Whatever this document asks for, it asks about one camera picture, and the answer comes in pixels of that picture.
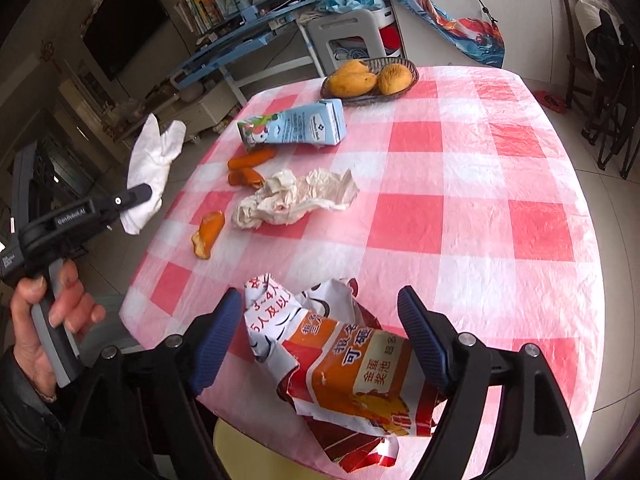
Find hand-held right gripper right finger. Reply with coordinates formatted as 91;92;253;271
397;285;587;480

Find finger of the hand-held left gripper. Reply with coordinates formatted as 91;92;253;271
92;183;154;222

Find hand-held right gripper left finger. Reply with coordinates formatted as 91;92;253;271
75;288;244;480

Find white tissue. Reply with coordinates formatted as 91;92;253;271
121;113;187;235

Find red white snack bag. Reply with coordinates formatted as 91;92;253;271
243;273;444;474

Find yellow plastic bin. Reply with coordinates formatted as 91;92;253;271
212;417;237;480

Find light blue milk carton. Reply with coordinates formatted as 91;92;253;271
236;98;347;154

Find person's left forearm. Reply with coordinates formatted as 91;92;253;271
0;345;68;480

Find person's left hand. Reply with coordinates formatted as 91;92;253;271
10;261;107;404

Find orange peel piece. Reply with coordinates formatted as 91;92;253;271
191;210;226;260
228;167;265;190

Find red white checkered tablecloth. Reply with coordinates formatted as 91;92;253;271
119;64;602;480

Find orange carrot piece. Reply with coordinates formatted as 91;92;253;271
227;147;278;171

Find crumpled stained tissue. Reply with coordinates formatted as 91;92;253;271
231;169;311;231

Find black television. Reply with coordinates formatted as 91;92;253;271
82;0;171;81

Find white plastic wrapper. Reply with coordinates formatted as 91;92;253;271
300;168;360;212

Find blue study desk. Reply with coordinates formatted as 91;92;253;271
169;0;327;107

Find row of books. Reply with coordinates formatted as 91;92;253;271
174;0;237;37

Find dark woven basket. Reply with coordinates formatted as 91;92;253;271
319;57;420;106

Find white plastic stool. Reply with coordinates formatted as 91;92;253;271
305;2;396;77

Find red slipper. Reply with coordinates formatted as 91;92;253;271
534;90;571;111

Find wooden folding chair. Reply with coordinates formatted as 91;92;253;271
552;0;640;179

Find colourful printed bag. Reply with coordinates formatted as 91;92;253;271
372;0;506;69

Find black jacket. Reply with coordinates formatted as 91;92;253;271
584;9;640;112

